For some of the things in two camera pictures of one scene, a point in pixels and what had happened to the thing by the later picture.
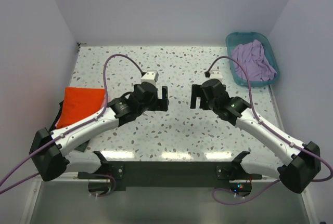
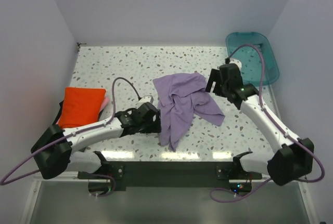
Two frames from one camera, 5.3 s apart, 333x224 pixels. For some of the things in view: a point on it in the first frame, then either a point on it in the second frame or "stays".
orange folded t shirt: x=79 y=103 stays
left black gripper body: x=155 y=100 → x=151 y=126
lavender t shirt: x=252 y=56 → x=181 y=96
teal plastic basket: x=254 y=51 stays
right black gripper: x=197 y=91 → x=214 y=77
